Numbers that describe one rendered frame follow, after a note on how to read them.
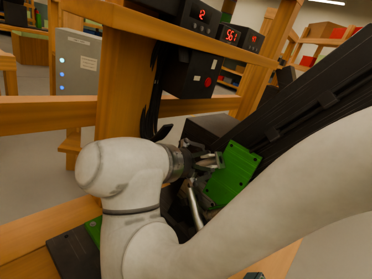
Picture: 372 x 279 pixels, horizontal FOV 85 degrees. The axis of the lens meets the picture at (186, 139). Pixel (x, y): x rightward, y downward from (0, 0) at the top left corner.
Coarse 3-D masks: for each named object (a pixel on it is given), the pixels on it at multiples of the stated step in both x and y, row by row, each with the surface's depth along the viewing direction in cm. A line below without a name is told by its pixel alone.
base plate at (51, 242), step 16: (176, 192) 93; (160, 208) 82; (48, 240) 60; (64, 240) 61; (80, 240) 62; (64, 256) 57; (80, 256) 58; (96, 256) 60; (64, 272) 54; (80, 272) 55; (96, 272) 56
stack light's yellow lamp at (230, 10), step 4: (224, 0) 79; (228, 0) 78; (224, 4) 79; (228, 4) 78; (232, 4) 78; (224, 8) 79; (228, 8) 79; (232, 8) 79; (224, 12) 79; (228, 12) 79; (232, 12) 80
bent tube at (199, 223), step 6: (216, 156) 64; (222, 156) 67; (198, 162) 69; (204, 162) 67; (210, 162) 66; (216, 162) 65; (222, 162) 66; (186, 180) 71; (186, 186) 71; (186, 192) 71; (192, 192) 70; (192, 198) 70; (192, 204) 69; (192, 210) 69; (198, 210) 69; (198, 216) 68; (198, 222) 67; (198, 228) 67
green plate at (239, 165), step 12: (228, 144) 67; (240, 144) 65; (228, 156) 66; (240, 156) 64; (252, 156) 62; (216, 168) 69; (228, 168) 66; (240, 168) 64; (252, 168) 62; (216, 180) 68; (228, 180) 66; (240, 180) 64; (204, 192) 71; (216, 192) 68; (228, 192) 66
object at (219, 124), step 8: (192, 120) 82; (200, 120) 85; (208, 120) 88; (216, 120) 91; (224, 120) 94; (232, 120) 97; (184, 128) 85; (192, 128) 82; (200, 128) 79; (208, 128) 79; (216, 128) 81; (224, 128) 84; (184, 136) 85; (192, 136) 83; (200, 136) 80; (208, 136) 78; (216, 136) 75; (208, 144) 78; (192, 152) 84; (200, 160) 82; (200, 176) 83; (176, 184) 94
